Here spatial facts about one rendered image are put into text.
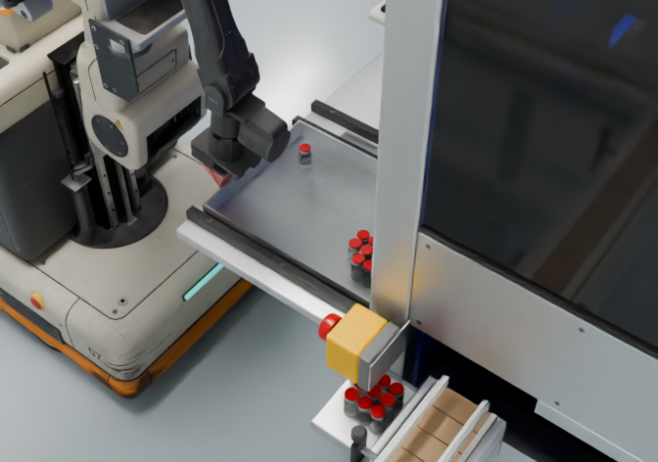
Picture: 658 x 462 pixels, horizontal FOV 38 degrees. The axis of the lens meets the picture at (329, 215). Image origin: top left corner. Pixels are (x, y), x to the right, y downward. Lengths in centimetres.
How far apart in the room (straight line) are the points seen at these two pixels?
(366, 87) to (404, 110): 81
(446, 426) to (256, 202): 54
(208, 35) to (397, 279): 43
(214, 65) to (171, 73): 65
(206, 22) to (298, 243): 42
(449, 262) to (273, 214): 52
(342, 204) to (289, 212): 9
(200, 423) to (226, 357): 20
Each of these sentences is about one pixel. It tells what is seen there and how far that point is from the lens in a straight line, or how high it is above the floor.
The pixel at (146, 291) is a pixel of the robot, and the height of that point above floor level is 28.
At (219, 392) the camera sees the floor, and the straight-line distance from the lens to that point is 245.
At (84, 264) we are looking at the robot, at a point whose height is 28.
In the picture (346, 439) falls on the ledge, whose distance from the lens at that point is 136.
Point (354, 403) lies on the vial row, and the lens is 135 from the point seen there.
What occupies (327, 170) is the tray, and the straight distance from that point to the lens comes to 168.
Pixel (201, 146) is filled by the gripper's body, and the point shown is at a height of 101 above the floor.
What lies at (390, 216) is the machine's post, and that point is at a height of 120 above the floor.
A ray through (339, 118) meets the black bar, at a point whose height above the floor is 90.
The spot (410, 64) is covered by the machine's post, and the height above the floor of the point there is 145.
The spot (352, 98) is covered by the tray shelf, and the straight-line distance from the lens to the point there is 182.
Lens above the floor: 206
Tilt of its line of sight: 48 degrees down
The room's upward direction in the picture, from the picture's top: straight up
